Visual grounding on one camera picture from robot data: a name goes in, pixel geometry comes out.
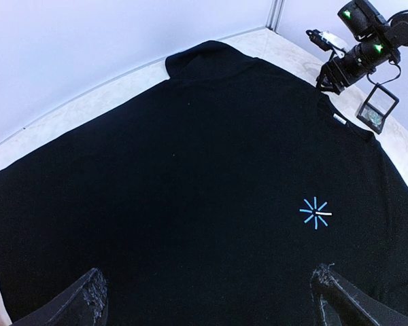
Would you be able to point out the black t-shirt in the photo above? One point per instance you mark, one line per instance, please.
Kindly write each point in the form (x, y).
(208, 199)

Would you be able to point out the near black brooch box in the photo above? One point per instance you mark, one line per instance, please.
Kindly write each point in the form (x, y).
(377, 106)

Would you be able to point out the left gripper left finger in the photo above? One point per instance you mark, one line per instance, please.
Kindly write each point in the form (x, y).
(85, 302)

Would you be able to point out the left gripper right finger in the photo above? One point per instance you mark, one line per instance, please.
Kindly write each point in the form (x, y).
(335, 301)

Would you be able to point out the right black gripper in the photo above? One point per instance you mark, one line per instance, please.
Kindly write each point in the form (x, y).
(362, 60)

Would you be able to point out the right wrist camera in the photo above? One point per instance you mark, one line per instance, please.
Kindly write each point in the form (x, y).
(328, 41)

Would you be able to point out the right aluminium frame post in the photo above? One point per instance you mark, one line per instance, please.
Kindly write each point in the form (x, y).
(275, 15)

